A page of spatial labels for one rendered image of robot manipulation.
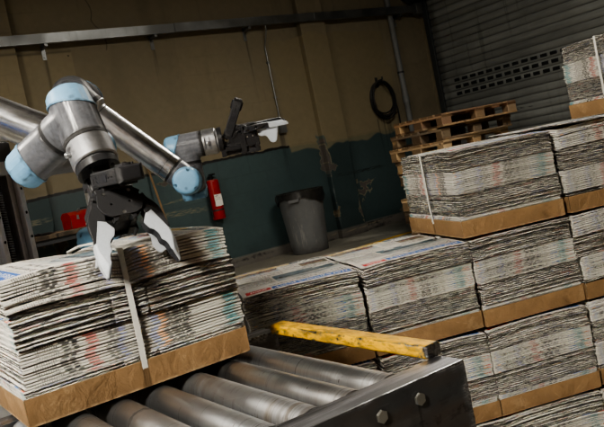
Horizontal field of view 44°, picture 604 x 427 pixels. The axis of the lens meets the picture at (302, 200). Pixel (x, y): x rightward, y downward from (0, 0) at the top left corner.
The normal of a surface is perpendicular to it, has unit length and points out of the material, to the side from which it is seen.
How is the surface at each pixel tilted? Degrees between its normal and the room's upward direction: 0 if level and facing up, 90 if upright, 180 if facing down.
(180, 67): 90
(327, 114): 90
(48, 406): 93
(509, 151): 90
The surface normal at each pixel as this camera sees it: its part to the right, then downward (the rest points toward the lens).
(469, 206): 0.20, 0.01
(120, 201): 0.37, -0.55
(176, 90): 0.54, -0.07
